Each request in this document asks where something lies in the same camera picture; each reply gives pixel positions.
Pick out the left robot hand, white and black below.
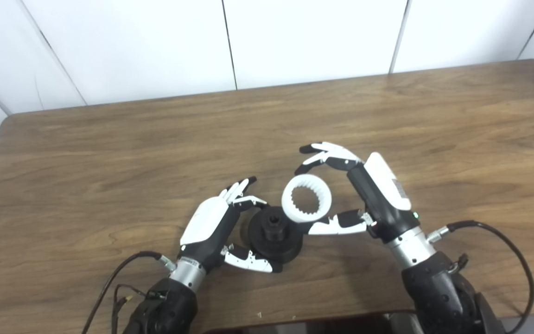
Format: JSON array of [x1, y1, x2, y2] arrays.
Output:
[[177, 176, 283, 274]]

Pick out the right robot hand, white and black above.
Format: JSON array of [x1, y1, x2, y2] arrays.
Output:
[[294, 141, 423, 244]]

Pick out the round black part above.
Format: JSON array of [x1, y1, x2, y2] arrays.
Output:
[[247, 206, 304, 265]]

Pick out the white toothed ring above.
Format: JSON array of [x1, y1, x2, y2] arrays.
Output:
[[281, 175, 333, 224]]

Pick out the black robot torso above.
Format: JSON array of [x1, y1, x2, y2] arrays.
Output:
[[201, 312, 419, 334]]

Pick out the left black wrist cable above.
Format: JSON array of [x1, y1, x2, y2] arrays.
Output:
[[81, 251, 177, 334]]

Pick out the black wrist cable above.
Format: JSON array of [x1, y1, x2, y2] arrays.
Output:
[[81, 251, 177, 334], [426, 220, 534, 334]]

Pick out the left thin wrist wires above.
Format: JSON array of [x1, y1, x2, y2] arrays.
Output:
[[111, 283, 168, 334]]

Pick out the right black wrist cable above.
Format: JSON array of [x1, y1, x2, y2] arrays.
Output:
[[426, 220, 534, 334]]

